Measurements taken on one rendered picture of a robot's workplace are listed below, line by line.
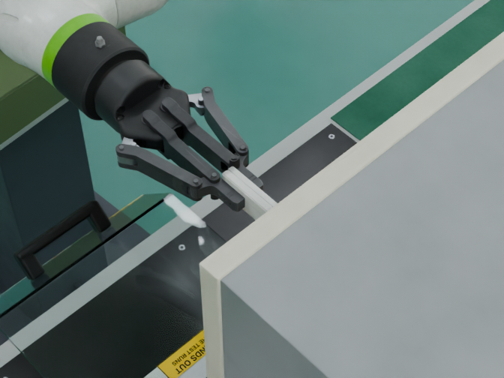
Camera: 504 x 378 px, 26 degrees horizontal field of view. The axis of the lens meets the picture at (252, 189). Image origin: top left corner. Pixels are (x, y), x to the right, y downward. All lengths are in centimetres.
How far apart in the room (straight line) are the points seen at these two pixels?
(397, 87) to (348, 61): 110
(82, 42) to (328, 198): 37
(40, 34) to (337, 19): 185
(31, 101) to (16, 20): 51
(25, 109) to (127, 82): 60
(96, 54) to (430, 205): 41
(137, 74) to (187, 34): 180
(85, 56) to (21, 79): 54
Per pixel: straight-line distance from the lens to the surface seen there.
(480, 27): 189
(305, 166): 162
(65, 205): 210
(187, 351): 110
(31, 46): 119
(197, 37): 291
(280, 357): 85
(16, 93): 168
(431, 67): 180
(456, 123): 96
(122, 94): 112
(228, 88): 278
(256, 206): 105
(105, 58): 113
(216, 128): 112
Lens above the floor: 202
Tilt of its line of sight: 52 degrees down
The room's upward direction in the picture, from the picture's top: straight up
